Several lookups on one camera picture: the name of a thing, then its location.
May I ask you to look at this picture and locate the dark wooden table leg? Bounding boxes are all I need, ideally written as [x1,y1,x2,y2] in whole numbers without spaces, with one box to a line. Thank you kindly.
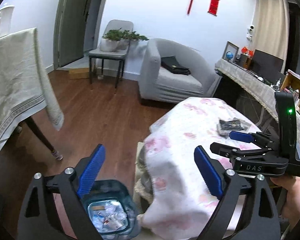
[24,116,64,161]

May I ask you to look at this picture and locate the white security camera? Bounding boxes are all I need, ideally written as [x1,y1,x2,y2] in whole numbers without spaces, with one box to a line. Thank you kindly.
[247,24,256,40]

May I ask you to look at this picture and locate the wooden shelf box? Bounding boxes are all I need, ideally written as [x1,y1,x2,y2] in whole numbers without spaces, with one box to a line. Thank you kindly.
[280,69,300,115]

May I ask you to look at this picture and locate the pink printed tablecloth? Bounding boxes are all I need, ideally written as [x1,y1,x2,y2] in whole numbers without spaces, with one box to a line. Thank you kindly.
[136,97,275,240]

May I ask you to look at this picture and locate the grey armchair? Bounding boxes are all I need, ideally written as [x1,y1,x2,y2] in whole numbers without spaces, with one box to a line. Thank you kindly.
[138,38,222,104]

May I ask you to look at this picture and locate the potted plant in white pot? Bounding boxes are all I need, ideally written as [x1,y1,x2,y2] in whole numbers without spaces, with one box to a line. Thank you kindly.
[100,29,124,52]
[119,30,149,51]

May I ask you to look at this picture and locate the grey door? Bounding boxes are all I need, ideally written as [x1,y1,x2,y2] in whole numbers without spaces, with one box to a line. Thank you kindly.
[54,0,108,68]

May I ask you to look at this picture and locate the red wall banner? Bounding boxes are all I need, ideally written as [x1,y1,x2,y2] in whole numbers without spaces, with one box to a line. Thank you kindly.
[207,0,220,15]

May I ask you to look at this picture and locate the person's right hand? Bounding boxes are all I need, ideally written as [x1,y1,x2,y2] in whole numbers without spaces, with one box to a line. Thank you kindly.
[270,174,300,232]

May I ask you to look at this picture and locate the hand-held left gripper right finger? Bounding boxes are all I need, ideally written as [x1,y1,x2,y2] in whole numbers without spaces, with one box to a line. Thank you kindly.
[194,145,282,240]

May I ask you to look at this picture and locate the flat cardboard box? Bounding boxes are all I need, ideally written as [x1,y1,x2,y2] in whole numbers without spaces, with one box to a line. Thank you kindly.
[69,67,90,80]

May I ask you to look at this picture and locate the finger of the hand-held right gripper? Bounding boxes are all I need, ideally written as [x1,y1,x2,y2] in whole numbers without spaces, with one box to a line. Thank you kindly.
[210,142,273,162]
[229,131,278,147]

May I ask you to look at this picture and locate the long sideboard with lace cloth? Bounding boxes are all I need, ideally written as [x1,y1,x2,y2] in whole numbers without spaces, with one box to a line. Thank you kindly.
[215,59,300,155]

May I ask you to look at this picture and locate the picture frame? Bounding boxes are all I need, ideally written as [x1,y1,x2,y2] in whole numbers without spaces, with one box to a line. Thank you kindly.
[224,41,240,63]

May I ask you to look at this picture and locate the black bag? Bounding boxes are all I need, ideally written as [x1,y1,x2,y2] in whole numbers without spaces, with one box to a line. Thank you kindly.
[161,56,191,75]

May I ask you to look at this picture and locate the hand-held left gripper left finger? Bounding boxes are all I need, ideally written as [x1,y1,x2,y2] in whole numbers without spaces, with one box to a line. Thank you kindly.
[17,144,106,240]

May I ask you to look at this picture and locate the white kettle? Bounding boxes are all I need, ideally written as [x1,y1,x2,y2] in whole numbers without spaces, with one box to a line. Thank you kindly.
[0,4,15,43]

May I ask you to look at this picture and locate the grey patterned cloth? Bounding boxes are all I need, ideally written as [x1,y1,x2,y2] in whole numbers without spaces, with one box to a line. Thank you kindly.
[136,150,153,200]

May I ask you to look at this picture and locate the black glossy packet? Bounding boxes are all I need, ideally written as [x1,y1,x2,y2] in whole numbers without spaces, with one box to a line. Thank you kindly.
[217,118,249,138]

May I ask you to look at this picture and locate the beige curtain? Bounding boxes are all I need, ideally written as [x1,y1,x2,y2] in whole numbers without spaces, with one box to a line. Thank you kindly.
[250,0,290,67]

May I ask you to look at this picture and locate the beige patterned tablecloth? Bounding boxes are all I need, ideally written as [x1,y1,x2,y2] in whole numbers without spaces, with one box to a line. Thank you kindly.
[0,27,65,170]

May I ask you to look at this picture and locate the grey dining chair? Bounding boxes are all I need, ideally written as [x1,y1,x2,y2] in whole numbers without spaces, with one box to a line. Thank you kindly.
[88,19,135,88]

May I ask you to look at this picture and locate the black monitor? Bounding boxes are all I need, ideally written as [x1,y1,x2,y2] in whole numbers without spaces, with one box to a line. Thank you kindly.
[251,49,285,78]

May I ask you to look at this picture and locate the dark blue trash bin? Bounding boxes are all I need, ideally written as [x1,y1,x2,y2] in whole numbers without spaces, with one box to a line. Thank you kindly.
[82,179,142,240]

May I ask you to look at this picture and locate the small red flags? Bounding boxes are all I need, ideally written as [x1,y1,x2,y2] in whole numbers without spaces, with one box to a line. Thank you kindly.
[241,46,255,57]

